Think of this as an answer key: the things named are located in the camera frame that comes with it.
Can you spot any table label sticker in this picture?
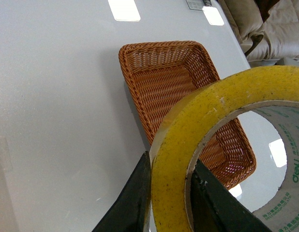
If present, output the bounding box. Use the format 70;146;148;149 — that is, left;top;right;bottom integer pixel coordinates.
186;0;212;11

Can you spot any beige sofa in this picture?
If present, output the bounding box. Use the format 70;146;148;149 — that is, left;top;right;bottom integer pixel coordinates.
218;0;299;66

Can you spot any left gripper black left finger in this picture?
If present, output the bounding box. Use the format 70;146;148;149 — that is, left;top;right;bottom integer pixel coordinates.
93;151;151;232

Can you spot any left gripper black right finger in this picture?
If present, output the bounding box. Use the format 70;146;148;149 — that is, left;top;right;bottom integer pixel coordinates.
192;160;271;232

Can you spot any brown wicker basket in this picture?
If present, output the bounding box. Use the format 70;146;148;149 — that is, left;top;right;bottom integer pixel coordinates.
119;41;256;189

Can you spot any clear packing tape roll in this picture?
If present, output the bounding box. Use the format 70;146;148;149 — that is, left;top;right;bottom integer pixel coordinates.
149;66;299;232

